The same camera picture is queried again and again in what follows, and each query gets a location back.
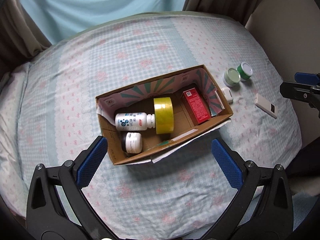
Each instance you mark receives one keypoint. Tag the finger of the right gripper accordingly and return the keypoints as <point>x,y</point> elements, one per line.
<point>300,92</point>
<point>307,78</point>

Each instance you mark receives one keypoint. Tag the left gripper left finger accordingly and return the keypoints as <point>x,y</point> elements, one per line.
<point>88,161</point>

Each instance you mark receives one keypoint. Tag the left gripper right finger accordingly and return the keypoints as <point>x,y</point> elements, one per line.
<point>231,163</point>

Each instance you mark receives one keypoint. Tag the white rectangular remote device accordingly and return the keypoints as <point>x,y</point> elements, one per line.
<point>265,105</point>

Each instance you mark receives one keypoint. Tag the small white black jar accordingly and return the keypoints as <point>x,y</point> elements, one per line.
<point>131,142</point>

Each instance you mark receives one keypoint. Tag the white pill bottle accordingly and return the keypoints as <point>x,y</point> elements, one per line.
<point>134,121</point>

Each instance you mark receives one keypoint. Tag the cardboard box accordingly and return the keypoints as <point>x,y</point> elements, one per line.
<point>138,97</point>

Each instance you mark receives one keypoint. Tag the red rectangular box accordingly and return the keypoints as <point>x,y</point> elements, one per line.
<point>195,106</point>

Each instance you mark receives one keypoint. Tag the light green lidded jar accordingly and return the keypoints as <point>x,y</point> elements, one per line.
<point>231,77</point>

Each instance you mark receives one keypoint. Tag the yellow tape roll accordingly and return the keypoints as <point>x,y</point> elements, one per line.
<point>164,115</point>

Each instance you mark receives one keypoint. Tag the patterned bed sheet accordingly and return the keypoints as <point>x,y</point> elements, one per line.
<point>49,115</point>

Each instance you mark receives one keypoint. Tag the green jar white lid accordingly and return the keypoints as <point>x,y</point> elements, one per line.
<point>245,71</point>

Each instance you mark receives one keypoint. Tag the patterned pillow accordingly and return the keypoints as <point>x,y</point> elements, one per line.
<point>13,189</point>

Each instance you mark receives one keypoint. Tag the white earbuds case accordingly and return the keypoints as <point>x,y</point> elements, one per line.
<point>227,94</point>

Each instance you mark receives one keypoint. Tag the left brown curtain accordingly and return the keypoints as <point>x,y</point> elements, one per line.
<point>21,38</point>

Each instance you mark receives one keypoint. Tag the light blue hanging cloth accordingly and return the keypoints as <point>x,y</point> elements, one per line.
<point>60,19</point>

